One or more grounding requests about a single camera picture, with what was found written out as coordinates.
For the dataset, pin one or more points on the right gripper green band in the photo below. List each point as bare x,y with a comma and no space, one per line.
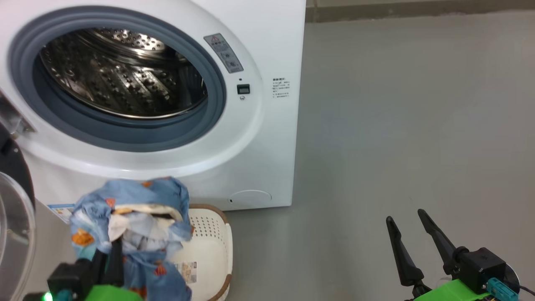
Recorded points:
476,267

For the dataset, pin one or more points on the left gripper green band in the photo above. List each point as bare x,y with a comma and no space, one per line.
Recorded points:
75,280

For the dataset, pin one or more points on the blue garment with white collar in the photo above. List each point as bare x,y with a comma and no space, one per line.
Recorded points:
125,196

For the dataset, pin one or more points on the black washer door glass bowl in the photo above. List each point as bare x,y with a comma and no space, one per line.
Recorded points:
14,234

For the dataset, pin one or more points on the cream plastic basket brown rim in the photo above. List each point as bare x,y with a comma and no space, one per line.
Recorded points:
209,251

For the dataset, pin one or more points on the white front-load washing machine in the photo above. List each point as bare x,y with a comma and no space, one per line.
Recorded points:
267,125

